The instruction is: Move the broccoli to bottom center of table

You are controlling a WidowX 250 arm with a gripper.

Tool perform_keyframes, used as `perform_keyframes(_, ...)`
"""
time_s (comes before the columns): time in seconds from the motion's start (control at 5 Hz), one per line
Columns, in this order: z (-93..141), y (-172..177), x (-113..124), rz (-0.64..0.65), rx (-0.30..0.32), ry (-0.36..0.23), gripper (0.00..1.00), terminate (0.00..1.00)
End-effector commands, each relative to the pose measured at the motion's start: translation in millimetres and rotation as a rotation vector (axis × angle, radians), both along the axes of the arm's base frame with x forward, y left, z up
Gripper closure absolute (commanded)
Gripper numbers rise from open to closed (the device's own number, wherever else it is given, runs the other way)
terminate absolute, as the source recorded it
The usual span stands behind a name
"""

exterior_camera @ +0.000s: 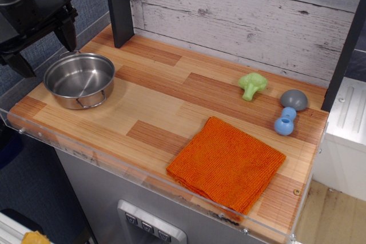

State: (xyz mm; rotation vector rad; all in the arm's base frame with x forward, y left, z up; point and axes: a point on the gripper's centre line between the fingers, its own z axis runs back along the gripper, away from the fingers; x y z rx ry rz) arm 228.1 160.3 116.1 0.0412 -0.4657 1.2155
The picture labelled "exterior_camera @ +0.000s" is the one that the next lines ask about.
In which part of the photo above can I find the green toy broccoli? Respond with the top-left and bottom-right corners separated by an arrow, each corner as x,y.
238,73 -> 268,101

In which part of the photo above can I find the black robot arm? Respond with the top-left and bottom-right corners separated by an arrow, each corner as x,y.
1,0 -> 78,78

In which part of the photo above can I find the grey half-dome toy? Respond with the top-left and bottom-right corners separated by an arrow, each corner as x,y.
280,89 -> 308,111

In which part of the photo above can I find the dark grey right post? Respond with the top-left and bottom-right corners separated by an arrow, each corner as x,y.
321,0 -> 365,112

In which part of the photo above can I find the stainless steel pot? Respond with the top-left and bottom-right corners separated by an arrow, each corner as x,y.
43,53 -> 116,110

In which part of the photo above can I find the silver dispenser button panel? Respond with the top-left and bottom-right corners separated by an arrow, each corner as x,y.
117,199 -> 188,243

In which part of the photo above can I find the grey toy cabinet front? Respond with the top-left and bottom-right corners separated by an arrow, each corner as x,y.
56,150 -> 262,243

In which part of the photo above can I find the yellow object at bottom-left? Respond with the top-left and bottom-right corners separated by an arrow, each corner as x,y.
21,231 -> 51,244

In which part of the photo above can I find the blue dumbbell-shaped toy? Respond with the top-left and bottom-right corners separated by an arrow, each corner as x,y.
274,107 -> 297,136

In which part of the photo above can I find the clear acrylic edge guard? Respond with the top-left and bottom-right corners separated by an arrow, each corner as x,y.
1,97 -> 328,243

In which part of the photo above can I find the white ridged side unit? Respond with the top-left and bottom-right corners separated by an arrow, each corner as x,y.
313,77 -> 365,200

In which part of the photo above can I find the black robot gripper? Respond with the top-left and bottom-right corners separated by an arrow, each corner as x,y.
1,0 -> 78,78

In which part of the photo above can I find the orange knitted towel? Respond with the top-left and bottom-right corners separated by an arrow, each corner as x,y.
166,117 -> 286,215

